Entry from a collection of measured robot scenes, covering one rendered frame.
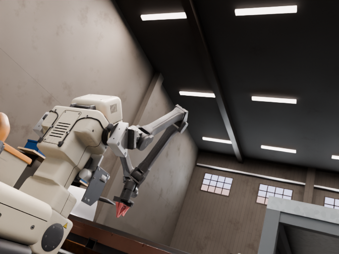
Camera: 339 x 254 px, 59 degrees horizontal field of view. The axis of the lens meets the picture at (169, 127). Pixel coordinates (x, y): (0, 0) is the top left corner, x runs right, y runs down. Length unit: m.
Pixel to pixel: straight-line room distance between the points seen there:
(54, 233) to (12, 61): 4.83
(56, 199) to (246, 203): 11.63
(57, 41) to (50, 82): 0.83
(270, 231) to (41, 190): 0.85
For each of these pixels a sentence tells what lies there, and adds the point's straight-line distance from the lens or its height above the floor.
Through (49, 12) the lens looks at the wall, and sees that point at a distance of 6.47.
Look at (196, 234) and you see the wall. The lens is 12.69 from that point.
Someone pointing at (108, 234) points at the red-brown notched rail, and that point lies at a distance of 1.54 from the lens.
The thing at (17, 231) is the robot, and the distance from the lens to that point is 0.94.
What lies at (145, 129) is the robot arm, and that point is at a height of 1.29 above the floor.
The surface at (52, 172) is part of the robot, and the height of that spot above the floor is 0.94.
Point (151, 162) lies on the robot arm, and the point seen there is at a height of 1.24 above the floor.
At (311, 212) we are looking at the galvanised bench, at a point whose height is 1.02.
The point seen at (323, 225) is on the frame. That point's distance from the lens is 0.96.
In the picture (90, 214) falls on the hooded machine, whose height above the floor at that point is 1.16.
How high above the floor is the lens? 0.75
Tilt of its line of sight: 25 degrees up
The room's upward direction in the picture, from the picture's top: 21 degrees clockwise
